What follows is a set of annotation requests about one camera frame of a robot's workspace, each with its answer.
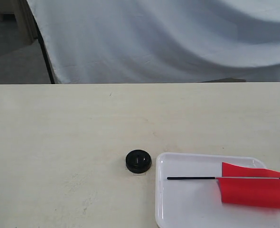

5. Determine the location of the red flag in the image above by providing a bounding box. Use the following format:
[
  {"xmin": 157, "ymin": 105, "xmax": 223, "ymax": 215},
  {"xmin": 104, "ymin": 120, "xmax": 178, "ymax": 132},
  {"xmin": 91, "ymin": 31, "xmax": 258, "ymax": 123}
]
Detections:
[{"xmin": 167, "ymin": 162, "xmax": 280, "ymax": 209}]

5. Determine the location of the black round flag base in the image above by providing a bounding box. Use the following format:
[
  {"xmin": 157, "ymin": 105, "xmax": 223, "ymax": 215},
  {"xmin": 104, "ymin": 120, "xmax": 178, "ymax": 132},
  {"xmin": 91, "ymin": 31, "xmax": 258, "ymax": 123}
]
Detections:
[{"xmin": 125, "ymin": 150, "xmax": 152, "ymax": 174}]

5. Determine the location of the white draped cloth backdrop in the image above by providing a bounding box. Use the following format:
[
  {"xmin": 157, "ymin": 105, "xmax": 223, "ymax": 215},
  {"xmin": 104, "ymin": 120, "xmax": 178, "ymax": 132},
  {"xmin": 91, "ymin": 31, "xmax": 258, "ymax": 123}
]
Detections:
[{"xmin": 28, "ymin": 0, "xmax": 280, "ymax": 84}]

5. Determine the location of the white plastic tray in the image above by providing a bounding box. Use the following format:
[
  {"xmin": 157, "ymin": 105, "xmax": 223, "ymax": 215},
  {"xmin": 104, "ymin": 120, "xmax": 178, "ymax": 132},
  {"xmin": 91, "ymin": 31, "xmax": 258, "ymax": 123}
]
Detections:
[{"xmin": 155, "ymin": 152, "xmax": 280, "ymax": 228}]

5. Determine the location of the black backdrop stand pole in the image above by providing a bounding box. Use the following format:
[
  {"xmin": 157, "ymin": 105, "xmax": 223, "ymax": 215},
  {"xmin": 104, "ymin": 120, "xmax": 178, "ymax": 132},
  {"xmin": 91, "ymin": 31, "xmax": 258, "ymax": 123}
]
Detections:
[{"xmin": 34, "ymin": 21, "xmax": 56, "ymax": 84}]

